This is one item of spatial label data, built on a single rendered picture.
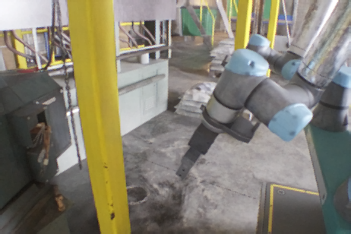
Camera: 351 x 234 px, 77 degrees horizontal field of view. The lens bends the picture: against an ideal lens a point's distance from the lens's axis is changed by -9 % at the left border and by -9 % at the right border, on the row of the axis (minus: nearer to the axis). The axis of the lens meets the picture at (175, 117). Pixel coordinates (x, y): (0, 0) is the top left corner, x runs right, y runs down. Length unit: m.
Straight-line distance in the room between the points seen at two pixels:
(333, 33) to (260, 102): 0.19
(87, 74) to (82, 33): 0.12
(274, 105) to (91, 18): 0.51
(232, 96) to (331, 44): 0.22
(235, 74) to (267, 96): 0.07
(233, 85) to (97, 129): 0.48
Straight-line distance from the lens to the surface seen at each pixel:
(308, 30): 0.91
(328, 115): 1.02
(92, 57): 0.72
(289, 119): 0.45
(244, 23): 2.23
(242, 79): 0.47
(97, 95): 0.75
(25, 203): 1.15
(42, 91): 1.17
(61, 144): 1.29
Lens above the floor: 1.10
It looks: 24 degrees down
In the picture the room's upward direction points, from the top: 1 degrees clockwise
